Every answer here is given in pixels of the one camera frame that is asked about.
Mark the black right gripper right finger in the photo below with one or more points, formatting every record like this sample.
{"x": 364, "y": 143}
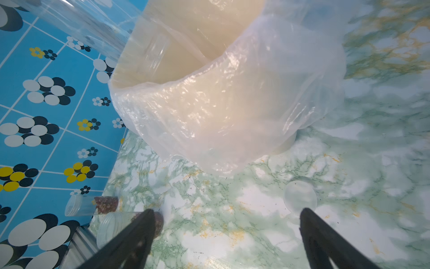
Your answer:
{"x": 325, "y": 247}

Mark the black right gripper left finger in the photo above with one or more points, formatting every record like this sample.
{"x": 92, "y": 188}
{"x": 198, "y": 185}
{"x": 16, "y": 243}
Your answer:
{"x": 130, "y": 248}

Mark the clear jar with dried flowers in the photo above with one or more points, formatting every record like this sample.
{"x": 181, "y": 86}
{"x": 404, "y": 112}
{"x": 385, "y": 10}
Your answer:
{"x": 112, "y": 224}

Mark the clear jar with rose tea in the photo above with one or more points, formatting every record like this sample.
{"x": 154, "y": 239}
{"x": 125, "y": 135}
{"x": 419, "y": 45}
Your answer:
{"x": 117, "y": 29}

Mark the clear plastic jar lid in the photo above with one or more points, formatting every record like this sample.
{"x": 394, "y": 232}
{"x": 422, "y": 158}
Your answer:
{"x": 299, "y": 195}

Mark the clear plastic bin liner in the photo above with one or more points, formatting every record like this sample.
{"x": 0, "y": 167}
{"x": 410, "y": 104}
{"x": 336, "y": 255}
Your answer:
{"x": 256, "y": 103}

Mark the cream plastic trash bin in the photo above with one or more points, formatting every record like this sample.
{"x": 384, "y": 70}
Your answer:
{"x": 179, "y": 41}

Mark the aluminium frame post left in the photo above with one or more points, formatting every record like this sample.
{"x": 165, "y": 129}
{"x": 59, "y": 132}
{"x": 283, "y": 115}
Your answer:
{"x": 81, "y": 248}

